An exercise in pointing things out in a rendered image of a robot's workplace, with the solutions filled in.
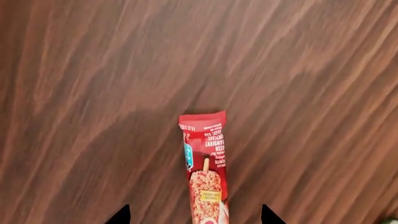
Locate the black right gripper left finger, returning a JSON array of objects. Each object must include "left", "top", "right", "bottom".
[{"left": 104, "top": 203, "right": 131, "bottom": 224}]

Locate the red strawberry dessert bar wrapper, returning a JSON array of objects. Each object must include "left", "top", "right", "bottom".
[{"left": 178, "top": 110, "right": 231, "bottom": 224}]

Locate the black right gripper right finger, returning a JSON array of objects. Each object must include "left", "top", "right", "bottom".
[{"left": 261, "top": 203, "right": 287, "bottom": 224}]

